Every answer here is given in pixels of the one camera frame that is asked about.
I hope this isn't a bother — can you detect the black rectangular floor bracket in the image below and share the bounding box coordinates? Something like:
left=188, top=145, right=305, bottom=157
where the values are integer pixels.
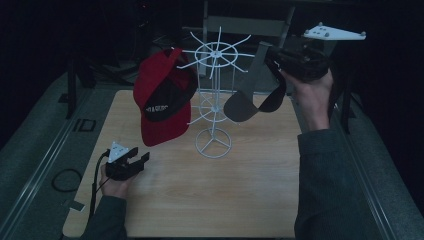
left=72, top=118, right=97, bottom=133

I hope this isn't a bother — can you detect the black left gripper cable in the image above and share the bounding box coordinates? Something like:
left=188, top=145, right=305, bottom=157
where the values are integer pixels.
left=51, top=149, right=112, bottom=222

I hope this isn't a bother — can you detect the gray metal desk frame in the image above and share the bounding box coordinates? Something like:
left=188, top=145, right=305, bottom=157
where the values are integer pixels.
left=199, top=0, right=296, bottom=78

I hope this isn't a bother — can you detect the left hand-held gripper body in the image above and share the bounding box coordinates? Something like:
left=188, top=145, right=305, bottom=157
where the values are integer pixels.
left=105, top=141, right=146, bottom=182

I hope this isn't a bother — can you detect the person's left hand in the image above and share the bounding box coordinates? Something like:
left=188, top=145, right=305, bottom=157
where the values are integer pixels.
left=99, top=163, right=136, bottom=200

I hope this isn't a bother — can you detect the white wire hat rack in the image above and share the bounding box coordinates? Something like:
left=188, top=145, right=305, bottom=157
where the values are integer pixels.
left=175, top=26, right=256, bottom=160

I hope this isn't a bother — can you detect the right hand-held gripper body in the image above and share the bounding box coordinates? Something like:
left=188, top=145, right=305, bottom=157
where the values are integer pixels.
left=273, top=22, right=367, bottom=83

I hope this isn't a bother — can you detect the person's right hand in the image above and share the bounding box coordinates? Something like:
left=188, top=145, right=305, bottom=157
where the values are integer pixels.
left=279, top=68, right=335, bottom=133

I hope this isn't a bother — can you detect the red baseball cap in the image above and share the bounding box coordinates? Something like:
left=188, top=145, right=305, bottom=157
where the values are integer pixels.
left=132, top=47, right=199, bottom=148

